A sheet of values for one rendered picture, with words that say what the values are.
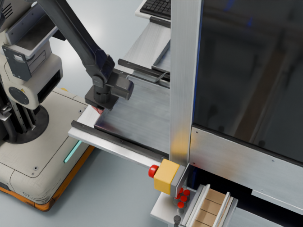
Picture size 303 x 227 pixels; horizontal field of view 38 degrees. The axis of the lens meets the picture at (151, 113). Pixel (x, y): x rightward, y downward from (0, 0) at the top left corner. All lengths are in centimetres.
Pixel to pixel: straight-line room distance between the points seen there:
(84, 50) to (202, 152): 44
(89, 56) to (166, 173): 40
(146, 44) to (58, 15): 71
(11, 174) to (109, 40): 133
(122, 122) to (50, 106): 95
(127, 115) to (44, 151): 80
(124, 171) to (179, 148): 125
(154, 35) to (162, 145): 56
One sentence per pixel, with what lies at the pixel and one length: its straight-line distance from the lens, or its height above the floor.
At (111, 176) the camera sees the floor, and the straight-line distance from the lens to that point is 247.
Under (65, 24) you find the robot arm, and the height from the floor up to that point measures 137.
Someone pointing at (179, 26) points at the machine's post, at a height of 153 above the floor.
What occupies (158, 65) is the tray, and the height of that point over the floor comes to 88.
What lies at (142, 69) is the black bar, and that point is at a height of 90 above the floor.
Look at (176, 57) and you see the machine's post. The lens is 99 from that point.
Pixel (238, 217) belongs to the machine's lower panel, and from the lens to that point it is 147.
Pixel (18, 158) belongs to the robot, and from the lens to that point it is 231.
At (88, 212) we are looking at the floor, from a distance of 239.
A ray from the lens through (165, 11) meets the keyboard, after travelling 208.
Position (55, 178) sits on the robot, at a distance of 226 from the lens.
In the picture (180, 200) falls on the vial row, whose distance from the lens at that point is 136.
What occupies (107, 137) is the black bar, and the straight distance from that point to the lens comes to 151.
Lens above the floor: 213
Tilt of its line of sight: 52 degrees down
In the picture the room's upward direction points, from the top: 2 degrees counter-clockwise
